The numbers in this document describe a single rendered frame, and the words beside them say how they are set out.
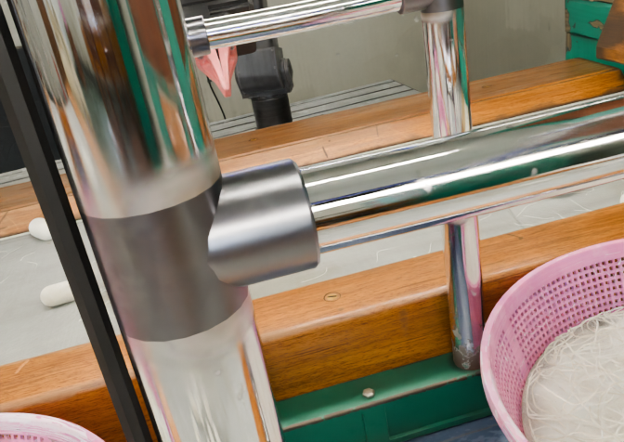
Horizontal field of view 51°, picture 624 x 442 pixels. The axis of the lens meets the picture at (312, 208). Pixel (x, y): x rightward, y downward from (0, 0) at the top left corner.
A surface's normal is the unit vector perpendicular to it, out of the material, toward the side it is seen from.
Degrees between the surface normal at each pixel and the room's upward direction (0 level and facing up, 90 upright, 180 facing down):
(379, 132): 45
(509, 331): 72
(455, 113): 90
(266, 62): 77
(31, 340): 0
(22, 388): 0
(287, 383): 90
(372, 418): 90
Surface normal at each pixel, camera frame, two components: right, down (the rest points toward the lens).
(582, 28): -0.96, 0.24
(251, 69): -0.15, 0.21
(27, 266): -0.16, -0.90
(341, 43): 0.29, 0.35
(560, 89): 0.04, -0.38
